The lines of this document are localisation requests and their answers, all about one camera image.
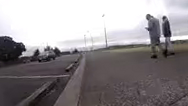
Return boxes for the pale concrete kerb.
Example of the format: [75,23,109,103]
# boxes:
[35,53,92,106]

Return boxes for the concrete wheel stop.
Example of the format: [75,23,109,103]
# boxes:
[0,79,60,106]
[64,62,76,73]

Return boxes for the person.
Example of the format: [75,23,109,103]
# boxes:
[158,14,176,58]
[143,12,165,60]

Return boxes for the dark car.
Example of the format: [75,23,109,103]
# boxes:
[36,49,58,64]

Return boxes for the dark bushes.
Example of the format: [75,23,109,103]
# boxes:
[31,44,62,59]

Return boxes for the round dark tree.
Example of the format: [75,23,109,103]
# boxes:
[0,33,28,63]

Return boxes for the tall street lamp pole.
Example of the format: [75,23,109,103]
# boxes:
[101,14,110,50]

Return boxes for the short lamp pole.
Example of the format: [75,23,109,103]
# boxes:
[87,30,96,51]

